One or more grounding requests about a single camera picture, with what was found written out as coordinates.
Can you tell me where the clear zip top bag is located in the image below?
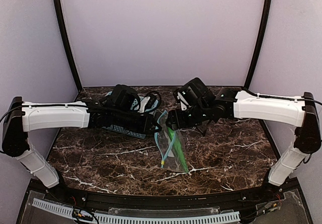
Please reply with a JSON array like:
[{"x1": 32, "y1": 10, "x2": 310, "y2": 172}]
[{"x1": 154, "y1": 110, "x2": 189, "y2": 173}]

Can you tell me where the long green toy cucumber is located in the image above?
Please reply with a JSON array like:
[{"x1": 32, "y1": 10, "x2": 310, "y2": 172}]
[{"x1": 167, "y1": 127, "x2": 189, "y2": 173}]

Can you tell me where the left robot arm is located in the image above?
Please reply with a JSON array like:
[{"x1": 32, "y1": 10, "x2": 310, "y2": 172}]
[{"x1": 1, "y1": 84, "x2": 162, "y2": 188}]

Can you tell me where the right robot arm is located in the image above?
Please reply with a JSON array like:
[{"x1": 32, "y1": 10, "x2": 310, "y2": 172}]
[{"x1": 166, "y1": 78, "x2": 321, "y2": 187}]

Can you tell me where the light blue plastic basket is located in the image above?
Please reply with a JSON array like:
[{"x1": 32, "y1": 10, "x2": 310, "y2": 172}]
[{"x1": 98, "y1": 85, "x2": 152, "y2": 138}]

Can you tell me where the black front frame rail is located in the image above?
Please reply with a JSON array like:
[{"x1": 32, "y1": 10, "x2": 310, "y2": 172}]
[{"x1": 38, "y1": 177, "x2": 290, "y2": 213}]

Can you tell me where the white slotted cable duct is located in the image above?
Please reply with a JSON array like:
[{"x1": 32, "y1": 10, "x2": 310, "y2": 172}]
[{"x1": 32, "y1": 198, "x2": 240, "y2": 223}]

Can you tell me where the right black corner post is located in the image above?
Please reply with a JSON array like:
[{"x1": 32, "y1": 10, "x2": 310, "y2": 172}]
[{"x1": 244, "y1": 0, "x2": 272, "y2": 89}]

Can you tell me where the black corner post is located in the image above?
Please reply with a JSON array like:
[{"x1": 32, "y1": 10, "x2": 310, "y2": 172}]
[
  {"x1": 53, "y1": 0, "x2": 83, "y2": 92},
  {"x1": 244, "y1": 0, "x2": 272, "y2": 89}
]

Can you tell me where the left black corner post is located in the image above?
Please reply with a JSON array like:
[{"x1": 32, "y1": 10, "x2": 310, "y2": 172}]
[{"x1": 53, "y1": 0, "x2": 83, "y2": 92}]

